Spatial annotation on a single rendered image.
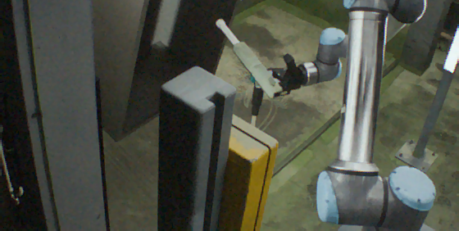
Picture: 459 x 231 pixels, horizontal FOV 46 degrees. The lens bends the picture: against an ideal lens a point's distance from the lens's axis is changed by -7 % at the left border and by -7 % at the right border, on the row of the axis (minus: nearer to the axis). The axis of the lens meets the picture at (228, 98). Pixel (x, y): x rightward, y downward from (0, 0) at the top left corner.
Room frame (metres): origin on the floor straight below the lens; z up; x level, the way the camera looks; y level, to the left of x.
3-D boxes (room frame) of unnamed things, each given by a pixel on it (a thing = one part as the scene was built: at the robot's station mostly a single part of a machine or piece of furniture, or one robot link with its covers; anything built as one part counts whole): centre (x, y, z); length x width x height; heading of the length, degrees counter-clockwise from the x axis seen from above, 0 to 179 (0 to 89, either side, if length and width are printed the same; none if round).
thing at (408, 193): (1.14, -0.55, 0.83); 0.17 x 0.15 x 0.18; 92
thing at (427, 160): (2.31, -1.08, 0.01); 0.20 x 0.20 x 0.01; 55
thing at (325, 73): (1.88, -0.36, 0.77); 0.12 x 0.09 x 0.10; 121
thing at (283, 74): (1.80, -0.22, 0.76); 0.12 x 0.08 x 0.09; 121
